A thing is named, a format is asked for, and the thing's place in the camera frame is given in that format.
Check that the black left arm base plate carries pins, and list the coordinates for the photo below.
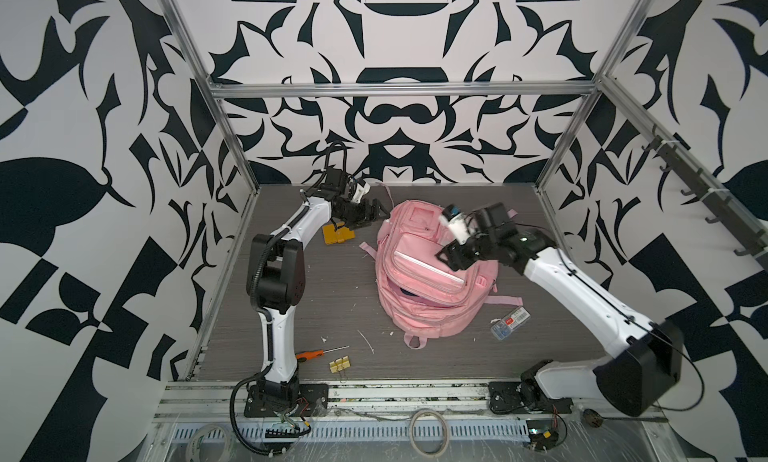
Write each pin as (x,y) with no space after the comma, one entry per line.
(309,399)

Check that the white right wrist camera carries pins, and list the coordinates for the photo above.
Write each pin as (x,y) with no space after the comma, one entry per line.
(457,224)

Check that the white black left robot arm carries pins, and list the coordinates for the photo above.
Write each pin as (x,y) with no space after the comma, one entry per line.
(276,279)

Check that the small green circuit board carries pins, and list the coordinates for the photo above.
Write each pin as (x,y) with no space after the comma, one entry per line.
(546,435)

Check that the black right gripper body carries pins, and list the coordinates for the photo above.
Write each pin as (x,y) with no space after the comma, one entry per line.
(479,247)

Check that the aluminium frame crossbar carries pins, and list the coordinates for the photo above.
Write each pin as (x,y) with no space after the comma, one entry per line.
(403,89)

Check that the small yellow wooden block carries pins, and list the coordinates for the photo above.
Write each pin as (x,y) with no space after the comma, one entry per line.
(340,365)

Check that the white slotted cable duct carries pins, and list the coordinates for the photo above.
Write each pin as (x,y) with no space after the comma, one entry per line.
(396,431)

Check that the small yellow sticky pad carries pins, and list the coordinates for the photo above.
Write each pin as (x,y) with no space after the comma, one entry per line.
(333,235)

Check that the grey wall hook rail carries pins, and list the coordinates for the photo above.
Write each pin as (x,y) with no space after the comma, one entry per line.
(723,205)

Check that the clear tape roll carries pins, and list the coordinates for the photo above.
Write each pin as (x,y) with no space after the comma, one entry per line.
(439,430)

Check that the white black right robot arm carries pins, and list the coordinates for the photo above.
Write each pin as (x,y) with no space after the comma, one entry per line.
(642,359)

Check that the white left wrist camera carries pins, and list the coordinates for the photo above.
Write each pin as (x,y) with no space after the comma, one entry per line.
(358,190)

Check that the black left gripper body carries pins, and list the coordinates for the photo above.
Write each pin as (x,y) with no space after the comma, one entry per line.
(354,214)

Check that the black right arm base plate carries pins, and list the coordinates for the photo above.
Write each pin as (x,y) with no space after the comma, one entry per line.
(510,397)

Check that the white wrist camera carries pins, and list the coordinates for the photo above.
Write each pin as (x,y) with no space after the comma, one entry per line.
(457,224)
(358,190)

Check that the orange handled screwdriver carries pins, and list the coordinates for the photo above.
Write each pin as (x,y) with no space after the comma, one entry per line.
(310,355)

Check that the pink student backpack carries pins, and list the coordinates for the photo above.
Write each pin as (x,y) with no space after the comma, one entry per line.
(422,295)

